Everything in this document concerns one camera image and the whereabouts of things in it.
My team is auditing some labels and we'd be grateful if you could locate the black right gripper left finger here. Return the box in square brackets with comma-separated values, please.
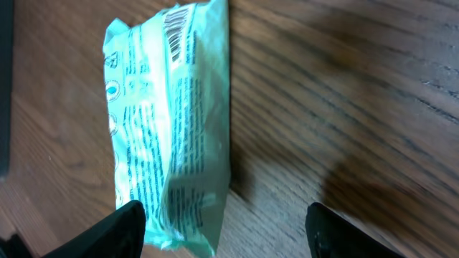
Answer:
[44, 200, 146, 258]

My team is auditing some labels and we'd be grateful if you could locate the grey plastic mesh basket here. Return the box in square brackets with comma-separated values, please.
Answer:
[0, 0, 14, 180]

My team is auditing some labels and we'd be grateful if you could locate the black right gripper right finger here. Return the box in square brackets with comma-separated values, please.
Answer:
[305, 202, 402, 258]

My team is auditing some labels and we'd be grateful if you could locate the light green wipes packet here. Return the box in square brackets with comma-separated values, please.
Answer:
[103, 0, 230, 257]

